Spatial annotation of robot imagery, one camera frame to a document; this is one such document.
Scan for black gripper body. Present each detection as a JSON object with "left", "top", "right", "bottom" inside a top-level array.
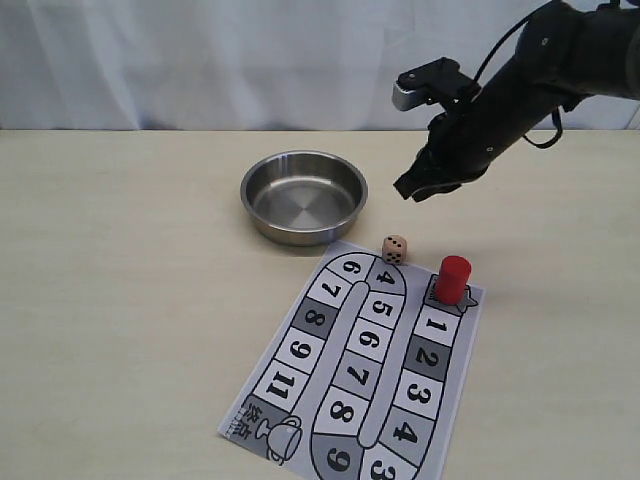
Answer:
[{"left": 416, "top": 75, "right": 540, "bottom": 186}]

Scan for wooden die black dots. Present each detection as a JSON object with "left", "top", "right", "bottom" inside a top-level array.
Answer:
[{"left": 381, "top": 234, "right": 407, "bottom": 265}]

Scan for red cylinder game piece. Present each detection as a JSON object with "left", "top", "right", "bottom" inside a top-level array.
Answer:
[{"left": 434, "top": 255, "right": 472, "bottom": 305}]

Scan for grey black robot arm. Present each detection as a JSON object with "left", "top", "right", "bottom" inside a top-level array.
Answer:
[{"left": 392, "top": 1, "right": 639, "bottom": 202}]

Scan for stainless steel round bowl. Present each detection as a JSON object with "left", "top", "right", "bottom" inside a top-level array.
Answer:
[{"left": 239, "top": 150, "right": 368, "bottom": 247}]

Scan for printed number board sheet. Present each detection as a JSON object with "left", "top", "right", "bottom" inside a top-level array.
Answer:
[{"left": 218, "top": 241, "right": 485, "bottom": 479}]

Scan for white background curtain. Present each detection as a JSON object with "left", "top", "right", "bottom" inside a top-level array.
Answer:
[{"left": 0, "top": 0, "right": 640, "bottom": 132}]

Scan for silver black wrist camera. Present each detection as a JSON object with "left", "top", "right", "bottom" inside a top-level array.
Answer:
[{"left": 392, "top": 57, "right": 481, "bottom": 111}]

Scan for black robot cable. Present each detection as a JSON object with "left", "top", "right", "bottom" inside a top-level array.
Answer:
[{"left": 469, "top": 0, "right": 621, "bottom": 149}]

